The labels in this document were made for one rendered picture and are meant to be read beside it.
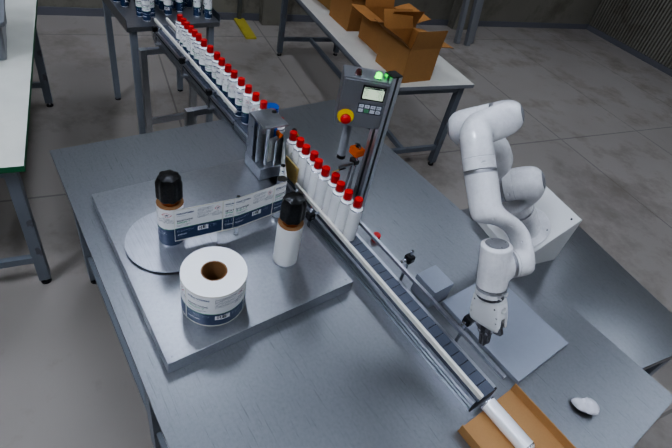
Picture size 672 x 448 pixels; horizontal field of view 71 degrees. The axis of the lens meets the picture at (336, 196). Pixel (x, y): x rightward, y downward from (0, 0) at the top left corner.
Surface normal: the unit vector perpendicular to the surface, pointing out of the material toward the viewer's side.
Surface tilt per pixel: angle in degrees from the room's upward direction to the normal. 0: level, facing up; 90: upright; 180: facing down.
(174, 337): 0
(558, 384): 0
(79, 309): 0
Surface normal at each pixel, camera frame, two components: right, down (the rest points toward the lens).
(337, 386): 0.18, -0.75
